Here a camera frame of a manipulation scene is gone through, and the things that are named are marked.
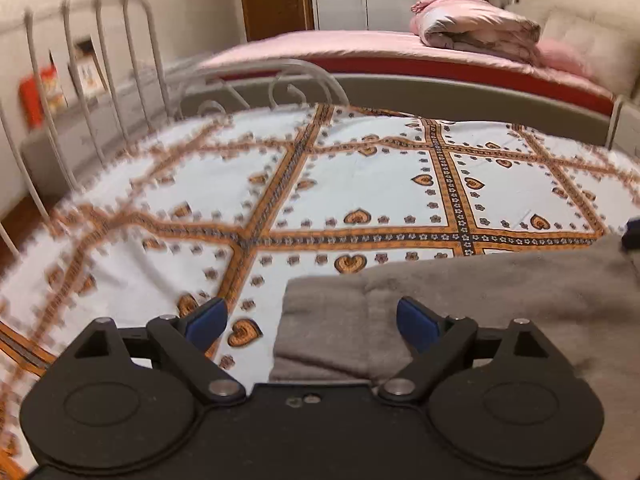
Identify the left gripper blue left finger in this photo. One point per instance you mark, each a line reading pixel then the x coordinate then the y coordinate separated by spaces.
pixel 180 346

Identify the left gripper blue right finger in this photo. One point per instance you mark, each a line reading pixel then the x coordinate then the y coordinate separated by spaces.
pixel 440 346

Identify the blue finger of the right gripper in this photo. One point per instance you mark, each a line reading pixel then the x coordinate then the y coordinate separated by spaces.
pixel 630 240

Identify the grey fleece pants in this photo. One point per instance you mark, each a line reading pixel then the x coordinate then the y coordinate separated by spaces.
pixel 586 301

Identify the white orange patterned bedsheet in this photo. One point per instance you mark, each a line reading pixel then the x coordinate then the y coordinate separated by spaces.
pixel 237 206

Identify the pink pillow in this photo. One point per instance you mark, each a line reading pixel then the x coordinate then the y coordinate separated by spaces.
pixel 558 55

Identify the beige cushioned headboard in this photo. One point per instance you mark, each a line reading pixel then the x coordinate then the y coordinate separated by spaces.
pixel 595 45

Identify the white drawer cabinet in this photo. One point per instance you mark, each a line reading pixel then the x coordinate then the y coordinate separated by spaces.
pixel 140 107

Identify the framed picture on cabinet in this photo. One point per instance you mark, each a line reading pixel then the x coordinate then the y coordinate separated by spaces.
pixel 90 82

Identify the folded pink quilt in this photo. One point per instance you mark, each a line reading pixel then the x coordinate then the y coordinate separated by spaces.
pixel 476 26

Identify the red box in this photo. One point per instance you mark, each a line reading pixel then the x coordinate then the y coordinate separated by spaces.
pixel 30 99

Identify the pink bed with red base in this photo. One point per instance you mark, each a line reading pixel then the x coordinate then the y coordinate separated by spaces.
pixel 403 54

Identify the white metal bed frame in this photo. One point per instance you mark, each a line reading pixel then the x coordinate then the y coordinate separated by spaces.
pixel 124 35

